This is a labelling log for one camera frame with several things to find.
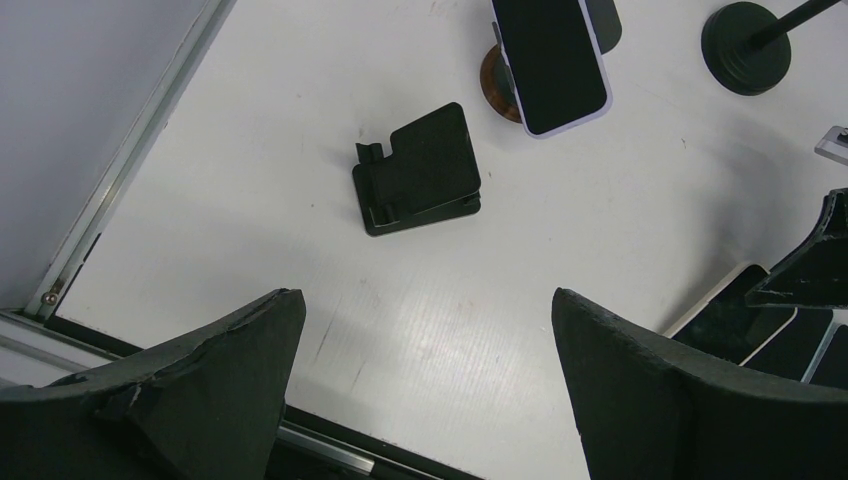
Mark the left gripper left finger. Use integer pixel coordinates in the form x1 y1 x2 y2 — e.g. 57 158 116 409
1 289 306 479

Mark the black gooseneck phone stand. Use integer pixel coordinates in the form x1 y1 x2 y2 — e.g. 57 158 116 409
700 0 839 97

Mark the silver metal phone stand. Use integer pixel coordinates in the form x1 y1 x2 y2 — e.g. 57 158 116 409
814 126 848 166

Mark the black folding phone stand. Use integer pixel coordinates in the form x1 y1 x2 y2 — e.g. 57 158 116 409
352 102 482 237

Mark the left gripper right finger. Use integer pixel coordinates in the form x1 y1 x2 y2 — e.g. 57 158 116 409
551 288 847 479

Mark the lilac cased phone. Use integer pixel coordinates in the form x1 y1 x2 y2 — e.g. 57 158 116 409
492 0 613 139

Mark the light blue cased phone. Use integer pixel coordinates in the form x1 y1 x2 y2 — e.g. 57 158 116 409
744 309 833 381

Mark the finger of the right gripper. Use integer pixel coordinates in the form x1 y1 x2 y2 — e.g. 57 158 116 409
745 188 847 310

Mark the cream cased phone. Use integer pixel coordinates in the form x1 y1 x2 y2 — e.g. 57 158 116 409
664 262 798 366

